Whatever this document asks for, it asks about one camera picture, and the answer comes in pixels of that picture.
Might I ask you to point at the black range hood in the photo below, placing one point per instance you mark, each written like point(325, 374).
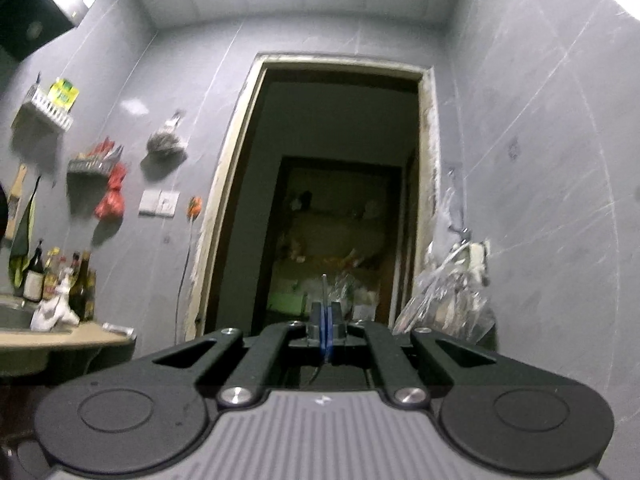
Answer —
point(20, 35)

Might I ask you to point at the white tap fitting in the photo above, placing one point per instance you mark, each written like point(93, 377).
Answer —
point(478, 260)

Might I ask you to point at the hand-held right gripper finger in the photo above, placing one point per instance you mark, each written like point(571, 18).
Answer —
point(323, 330)
point(330, 330)

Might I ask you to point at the cream door frame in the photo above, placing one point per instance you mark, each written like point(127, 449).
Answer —
point(231, 160)

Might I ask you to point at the green cardboard box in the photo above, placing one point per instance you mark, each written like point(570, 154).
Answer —
point(285, 301)

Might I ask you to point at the bundle of red packets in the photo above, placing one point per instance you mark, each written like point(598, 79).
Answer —
point(105, 149)

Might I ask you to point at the yellow green packet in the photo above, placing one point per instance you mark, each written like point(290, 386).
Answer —
point(64, 94)

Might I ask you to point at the green hanging cloth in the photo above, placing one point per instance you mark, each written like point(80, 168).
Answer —
point(22, 240)

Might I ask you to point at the metal wall tap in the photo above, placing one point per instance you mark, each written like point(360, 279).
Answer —
point(460, 231)

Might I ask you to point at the white wall switch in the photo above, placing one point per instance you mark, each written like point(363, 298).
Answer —
point(148, 202)

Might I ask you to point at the white tube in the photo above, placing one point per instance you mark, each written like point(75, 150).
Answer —
point(120, 330)

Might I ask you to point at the clear bag of dried herbs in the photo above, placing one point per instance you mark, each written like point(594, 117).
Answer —
point(440, 305)

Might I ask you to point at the orange plug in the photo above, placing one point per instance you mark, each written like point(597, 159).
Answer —
point(194, 207)

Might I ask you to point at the beige kitchen counter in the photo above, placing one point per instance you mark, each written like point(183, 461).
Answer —
point(75, 340)

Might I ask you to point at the white wall rack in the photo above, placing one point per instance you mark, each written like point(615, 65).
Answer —
point(42, 110)

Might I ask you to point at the black wok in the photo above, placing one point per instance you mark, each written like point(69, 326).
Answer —
point(3, 210)

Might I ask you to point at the cluster of sauce bottles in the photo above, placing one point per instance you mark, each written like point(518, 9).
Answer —
point(34, 280)

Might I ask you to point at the hanging grey mesh bag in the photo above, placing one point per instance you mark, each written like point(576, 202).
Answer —
point(165, 142)

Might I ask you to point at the wooden shelf cabinet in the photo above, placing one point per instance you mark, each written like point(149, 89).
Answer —
point(280, 220)

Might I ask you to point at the metal sink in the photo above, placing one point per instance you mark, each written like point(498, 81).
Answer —
point(17, 312)

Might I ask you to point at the metal wall rack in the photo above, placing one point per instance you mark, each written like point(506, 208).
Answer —
point(90, 166)

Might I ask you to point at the red plastic bag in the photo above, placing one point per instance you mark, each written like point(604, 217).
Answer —
point(112, 200)

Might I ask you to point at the white rag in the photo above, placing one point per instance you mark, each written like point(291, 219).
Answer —
point(52, 310)

